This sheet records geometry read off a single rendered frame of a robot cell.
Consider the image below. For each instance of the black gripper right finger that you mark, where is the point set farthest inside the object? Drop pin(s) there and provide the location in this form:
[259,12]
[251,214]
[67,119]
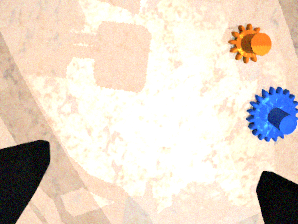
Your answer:
[278,198]

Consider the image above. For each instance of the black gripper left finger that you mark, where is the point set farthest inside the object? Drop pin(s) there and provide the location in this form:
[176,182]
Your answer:
[22,167]

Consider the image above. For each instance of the blue gear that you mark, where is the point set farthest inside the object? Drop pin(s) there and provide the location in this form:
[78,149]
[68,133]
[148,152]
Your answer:
[273,115]

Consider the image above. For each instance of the orange gear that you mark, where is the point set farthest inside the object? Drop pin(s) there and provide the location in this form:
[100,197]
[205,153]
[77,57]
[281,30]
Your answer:
[248,43]

